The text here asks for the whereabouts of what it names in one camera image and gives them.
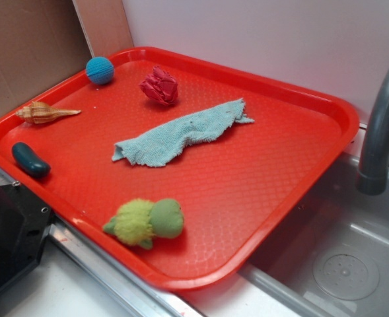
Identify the grey faucet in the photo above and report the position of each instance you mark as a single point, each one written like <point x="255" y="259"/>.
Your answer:
<point x="372" y="175"/>

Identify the red plastic tray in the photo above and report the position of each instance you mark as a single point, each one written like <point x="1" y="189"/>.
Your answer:
<point x="233" y="191"/>

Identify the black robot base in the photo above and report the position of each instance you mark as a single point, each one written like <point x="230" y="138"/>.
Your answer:
<point x="24" y="222"/>

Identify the blue crocheted ball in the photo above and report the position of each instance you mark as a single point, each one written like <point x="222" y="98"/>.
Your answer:
<point x="100" y="70"/>

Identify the grey sink basin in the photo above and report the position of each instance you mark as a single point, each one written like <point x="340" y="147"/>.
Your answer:
<point x="330" y="255"/>

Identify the brown cardboard panel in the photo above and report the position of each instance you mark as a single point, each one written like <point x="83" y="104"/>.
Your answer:
<point x="43" y="43"/>

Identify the light blue cloth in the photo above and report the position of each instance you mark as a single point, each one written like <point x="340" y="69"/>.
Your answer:
<point x="158" y="146"/>

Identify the crumpled red fabric piece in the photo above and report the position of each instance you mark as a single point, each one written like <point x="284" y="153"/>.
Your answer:
<point x="160" y="87"/>

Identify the green plush turtle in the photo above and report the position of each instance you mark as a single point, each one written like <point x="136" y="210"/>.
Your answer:
<point x="140" y="221"/>

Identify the dark teal bean toy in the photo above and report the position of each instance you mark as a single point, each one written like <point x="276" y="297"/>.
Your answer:
<point x="28" y="161"/>

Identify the brown striped seashell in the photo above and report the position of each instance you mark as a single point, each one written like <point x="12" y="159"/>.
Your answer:
<point x="39" y="112"/>

